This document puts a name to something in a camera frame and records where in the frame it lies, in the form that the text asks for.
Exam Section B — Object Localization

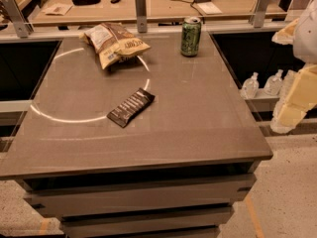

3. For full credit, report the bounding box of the grey drawer cabinet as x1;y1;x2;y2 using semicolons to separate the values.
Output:
21;163;256;238

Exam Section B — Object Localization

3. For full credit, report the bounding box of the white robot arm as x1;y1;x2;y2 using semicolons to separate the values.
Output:
270;0;317;134

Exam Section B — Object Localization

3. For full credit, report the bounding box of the small black device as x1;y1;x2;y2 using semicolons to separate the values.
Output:
110;0;121;4

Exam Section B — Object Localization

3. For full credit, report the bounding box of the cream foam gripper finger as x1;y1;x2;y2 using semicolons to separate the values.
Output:
270;64;317;134
271;19;299;45

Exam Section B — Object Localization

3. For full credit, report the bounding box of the paper packet on back table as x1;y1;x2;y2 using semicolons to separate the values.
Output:
45;3;72;16

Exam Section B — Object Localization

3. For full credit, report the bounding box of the green soda can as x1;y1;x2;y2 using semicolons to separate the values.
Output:
180;17;201;57

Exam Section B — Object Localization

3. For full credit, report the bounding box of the metal bracket post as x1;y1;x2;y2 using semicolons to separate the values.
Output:
135;0;148;33
1;0;33;38
249;0;270;28

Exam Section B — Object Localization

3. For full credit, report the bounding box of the left metal bracket post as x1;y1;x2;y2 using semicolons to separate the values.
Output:
1;0;33;38

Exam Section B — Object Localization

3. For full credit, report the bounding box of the right metal bracket post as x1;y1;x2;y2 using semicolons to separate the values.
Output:
249;0;270;28

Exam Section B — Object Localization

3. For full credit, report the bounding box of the brown chip bag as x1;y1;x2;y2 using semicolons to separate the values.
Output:
79;23;151;69

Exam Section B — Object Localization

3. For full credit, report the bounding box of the black object on back table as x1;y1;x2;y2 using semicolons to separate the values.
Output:
72;0;101;6

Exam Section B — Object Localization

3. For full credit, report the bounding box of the white paper sheet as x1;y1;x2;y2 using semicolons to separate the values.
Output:
198;2;222;15

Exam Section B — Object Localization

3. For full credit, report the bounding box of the right clear sanitizer bottle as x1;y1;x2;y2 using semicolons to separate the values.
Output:
264;69;283;95

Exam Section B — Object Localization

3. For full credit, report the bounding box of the middle metal bracket post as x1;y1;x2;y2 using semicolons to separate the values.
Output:
135;0;148;33

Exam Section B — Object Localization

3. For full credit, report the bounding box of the dark chocolate rxbar wrapper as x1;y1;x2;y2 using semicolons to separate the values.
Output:
107;88;156;128

